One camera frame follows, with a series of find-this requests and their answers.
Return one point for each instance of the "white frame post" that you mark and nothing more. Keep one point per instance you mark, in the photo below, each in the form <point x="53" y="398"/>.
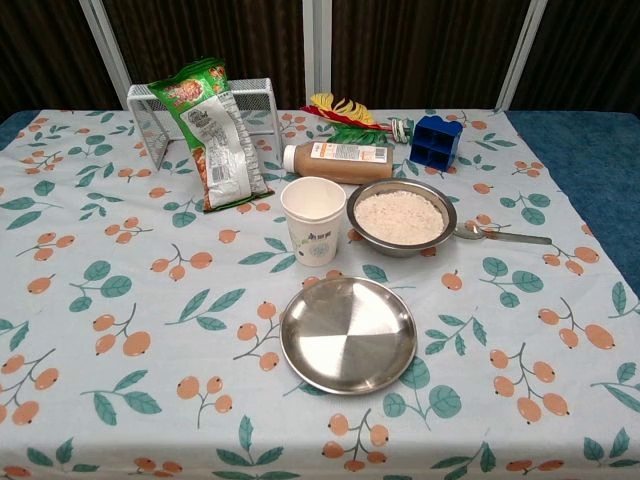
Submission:
<point x="107" y="45"/>
<point x="317" y="45"/>
<point x="520" y="50"/>

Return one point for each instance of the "blue plastic block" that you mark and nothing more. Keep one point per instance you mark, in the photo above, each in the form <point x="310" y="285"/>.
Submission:
<point x="434" y="142"/>

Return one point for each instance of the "colourful artificial leaves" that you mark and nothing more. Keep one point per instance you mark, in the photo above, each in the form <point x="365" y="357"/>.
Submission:
<point x="345" y="112"/>

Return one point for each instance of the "brown drink bottle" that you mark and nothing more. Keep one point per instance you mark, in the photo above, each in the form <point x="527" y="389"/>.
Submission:
<point x="340" y="160"/>

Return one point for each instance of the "metal bowl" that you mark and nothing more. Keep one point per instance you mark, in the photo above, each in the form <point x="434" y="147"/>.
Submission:
<point x="450" y="210"/>

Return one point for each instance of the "round metal plate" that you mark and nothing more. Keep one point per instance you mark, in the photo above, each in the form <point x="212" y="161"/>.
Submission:
<point x="348" y="336"/>

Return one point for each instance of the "green snack bag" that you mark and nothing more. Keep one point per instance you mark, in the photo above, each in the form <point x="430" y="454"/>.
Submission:
<point x="220" y="140"/>

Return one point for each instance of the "floral printed tablecloth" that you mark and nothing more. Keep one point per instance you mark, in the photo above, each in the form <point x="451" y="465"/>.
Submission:
<point x="150" y="300"/>

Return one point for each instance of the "metal spoon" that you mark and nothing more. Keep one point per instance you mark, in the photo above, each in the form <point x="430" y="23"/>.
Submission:
<point x="500" y="235"/>

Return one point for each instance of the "striped bangle rings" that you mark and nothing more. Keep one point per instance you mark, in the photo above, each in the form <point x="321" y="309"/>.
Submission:
<point x="400" y="129"/>

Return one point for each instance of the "white paper cup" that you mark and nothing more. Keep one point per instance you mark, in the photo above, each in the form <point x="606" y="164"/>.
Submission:
<point x="314" y="225"/>

